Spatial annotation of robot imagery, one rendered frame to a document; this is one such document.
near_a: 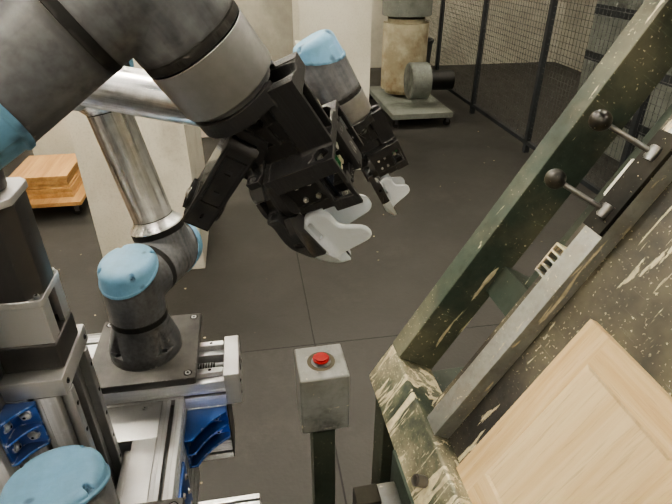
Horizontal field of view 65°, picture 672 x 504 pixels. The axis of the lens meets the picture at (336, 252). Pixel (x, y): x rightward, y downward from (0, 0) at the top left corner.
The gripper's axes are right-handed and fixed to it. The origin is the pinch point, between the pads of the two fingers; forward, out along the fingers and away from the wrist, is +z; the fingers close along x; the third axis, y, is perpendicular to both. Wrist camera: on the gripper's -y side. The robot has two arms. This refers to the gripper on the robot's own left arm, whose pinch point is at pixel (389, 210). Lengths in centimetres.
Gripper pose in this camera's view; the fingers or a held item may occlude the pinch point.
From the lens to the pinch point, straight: 104.1
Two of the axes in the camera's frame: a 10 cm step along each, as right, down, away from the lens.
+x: -1.4, -5.1, 8.5
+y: 8.8, -4.6, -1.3
